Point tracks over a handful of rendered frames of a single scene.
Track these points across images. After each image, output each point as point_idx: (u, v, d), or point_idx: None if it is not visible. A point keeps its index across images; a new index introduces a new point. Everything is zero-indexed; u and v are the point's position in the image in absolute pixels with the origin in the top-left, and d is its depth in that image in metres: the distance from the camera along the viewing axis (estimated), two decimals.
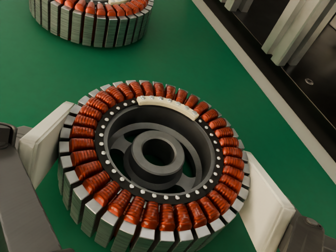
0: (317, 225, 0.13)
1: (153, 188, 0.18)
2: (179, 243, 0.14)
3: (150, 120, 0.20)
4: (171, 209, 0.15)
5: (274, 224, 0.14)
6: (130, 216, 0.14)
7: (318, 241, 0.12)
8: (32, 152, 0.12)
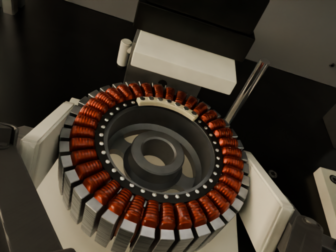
0: (316, 225, 0.13)
1: (153, 188, 0.18)
2: (180, 241, 0.14)
3: (150, 120, 0.21)
4: (171, 207, 0.15)
5: (273, 223, 0.14)
6: (131, 215, 0.14)
7: (316, 241, 0.12)
8: (33, 152, 0.12)
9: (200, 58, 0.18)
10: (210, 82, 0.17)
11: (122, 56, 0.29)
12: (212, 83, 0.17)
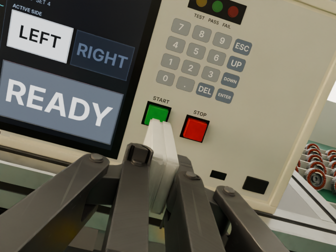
0: (196, 177, 0.14)
1: None
2: None
3: None
4: None
5: (160, 179, 0.15)
6: None
7: (202, 193, 0.13)
8: (160, 168, 0.15)
9: None
10: None
11: None
12: None
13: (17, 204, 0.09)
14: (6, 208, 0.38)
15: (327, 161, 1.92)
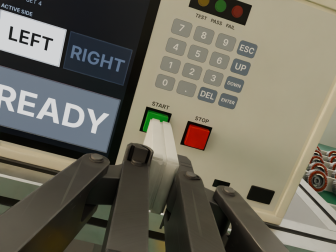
0: (196, 177, 0.14)
1: None
2: None
3: None
4: None
5: (160, 179, 0.15)
6: None
7: (202, 193, 0.13)
8: (160, 168, 0.15)
9: None
10: None
11: None
12: None
13: (17, 204, 0.09)
14: None
15: (328, 162, 1.90)
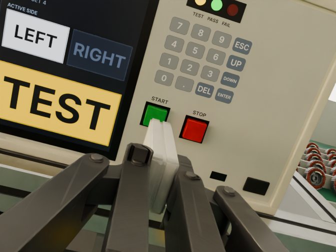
0: (196, 177, 0.14)
1: None
2: None
3: None
4: None
5: (160, 179, 0.15)
6: None
7: (202, 193, 0.13)
8: (160, 168, 0.15)
9: None
10: None
11: None
12: None
13: (17, 204, 0.09)
14: None
15: (327, 160, 1.92)
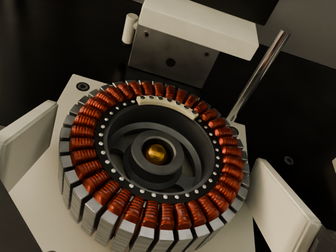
0: None
1: (152, 187, 0.18)
2: (179, 242, 0.14)
3: (150, 119, 0.21)
4: (170, 208, 0.15)
5: (299, 238, 0.14)
6: (130, 215, 0.14)
7: None
8: (0, 153, 0.12)
9: (217, 19, 0.15)
10: (228, 45, 0.15)
11: (127, 32, 0.27)
12: (231, 46, 0.15)
13: None
14: None
15: None
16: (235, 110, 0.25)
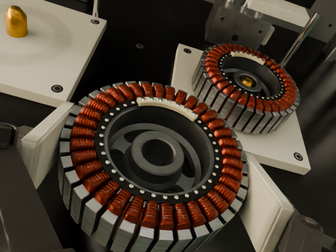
0: (316, 225, 0.13)
1: (152, 188, 0.18)
2: (178, 242, 0.14)
3: (150, 120, 0.21)
4: (170, 208, 0.15)
5: (273, 223, 0.14)
6: (130, 215, 0.14)
7: (316, 241, 0.12)
8: (33, 152, 0.12)
9: None
10: None
11: None
12: None
13: None
14: None
15: None
16: (94, 5, 0.35)
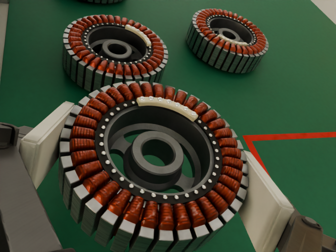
0: (316, 225, 0.13)
1: (152, 188, 0.18)
2: (178, 242, 0.14)
3: (150, 120, 0.21)
4: (170, 208, 0.15)
5: (273, 223, 0.14)
6: (130, 215, 0.14)
7: (316, 241, 0.12)
8: (33, 152, 0.12)
9: None
10: None
11: None
12: None
13: None
14: None
15: None
16: None
